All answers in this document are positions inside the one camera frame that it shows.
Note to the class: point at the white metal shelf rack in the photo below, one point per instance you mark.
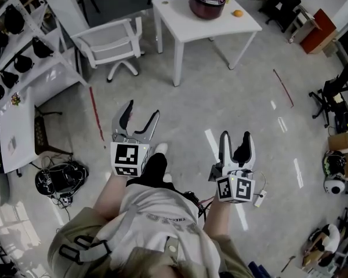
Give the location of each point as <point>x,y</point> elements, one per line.
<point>46,74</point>

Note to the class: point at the orange cabinet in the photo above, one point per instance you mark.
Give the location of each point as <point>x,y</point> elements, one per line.
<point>319,36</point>

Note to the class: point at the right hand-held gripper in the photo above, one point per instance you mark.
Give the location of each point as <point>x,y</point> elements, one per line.
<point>236,188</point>

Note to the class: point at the white square table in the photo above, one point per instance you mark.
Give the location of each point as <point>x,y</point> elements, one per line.
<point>191,25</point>

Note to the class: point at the black metal lattice chair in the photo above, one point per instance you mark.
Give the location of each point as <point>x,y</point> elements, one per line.
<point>40,135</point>

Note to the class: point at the small colourful toy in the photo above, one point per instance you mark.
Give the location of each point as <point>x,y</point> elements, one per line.
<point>16,99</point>

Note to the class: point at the person's beige overshirt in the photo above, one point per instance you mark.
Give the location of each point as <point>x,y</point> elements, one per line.
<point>75,227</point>

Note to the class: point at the row of black bags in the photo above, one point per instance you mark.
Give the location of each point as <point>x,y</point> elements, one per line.
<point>13,20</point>

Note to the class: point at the white helmet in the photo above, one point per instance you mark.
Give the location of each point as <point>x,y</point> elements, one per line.
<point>335,187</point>

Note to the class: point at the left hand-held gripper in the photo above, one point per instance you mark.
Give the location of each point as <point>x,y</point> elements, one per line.
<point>127,158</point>

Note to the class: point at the person's left forearm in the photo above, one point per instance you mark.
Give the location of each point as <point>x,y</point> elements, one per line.
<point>110,195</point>

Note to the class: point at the orange fruit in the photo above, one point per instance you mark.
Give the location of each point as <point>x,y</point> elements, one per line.
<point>237,13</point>

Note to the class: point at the person's right forearm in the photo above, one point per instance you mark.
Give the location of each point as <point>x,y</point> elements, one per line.
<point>217,219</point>

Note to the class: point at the person's white printed t-shirt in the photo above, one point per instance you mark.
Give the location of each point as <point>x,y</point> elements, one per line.
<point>162,227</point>

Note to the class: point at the black office chair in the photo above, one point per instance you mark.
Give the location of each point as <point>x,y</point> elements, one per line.
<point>281,4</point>
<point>333,94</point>

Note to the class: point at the white side table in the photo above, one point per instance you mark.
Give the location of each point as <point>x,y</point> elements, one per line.
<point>17,132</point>

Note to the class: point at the black green helmet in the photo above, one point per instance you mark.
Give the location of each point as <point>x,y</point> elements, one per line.
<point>333,164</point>

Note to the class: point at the person's white shoe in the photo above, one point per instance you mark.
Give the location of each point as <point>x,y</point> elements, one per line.
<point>168,177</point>
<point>161,149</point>

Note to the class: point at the white mesh office chair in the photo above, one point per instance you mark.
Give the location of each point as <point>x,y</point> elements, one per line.
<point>113,39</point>

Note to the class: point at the cardboard box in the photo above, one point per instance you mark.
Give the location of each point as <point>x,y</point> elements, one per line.
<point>340,141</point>

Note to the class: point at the person's black trousers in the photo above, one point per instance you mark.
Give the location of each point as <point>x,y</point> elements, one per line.
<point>155,169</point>

